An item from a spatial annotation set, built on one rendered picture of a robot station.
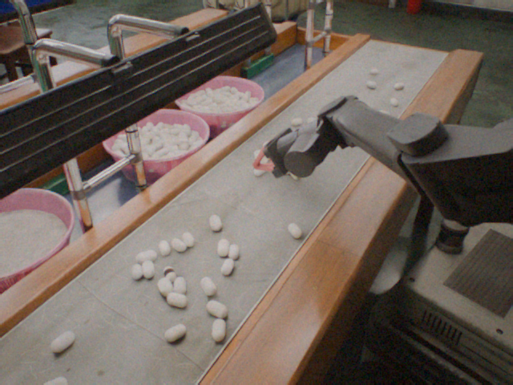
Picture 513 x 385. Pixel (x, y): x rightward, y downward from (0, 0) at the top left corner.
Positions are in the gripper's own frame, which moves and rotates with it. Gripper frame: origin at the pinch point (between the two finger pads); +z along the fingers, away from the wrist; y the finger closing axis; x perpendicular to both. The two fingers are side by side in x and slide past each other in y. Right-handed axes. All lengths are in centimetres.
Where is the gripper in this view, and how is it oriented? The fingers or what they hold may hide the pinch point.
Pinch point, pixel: (256, 165)
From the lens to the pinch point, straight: 98.2
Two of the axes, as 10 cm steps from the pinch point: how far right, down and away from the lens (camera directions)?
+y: -5.0, 5.1, -7.0
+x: 5.5, 8.1, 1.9
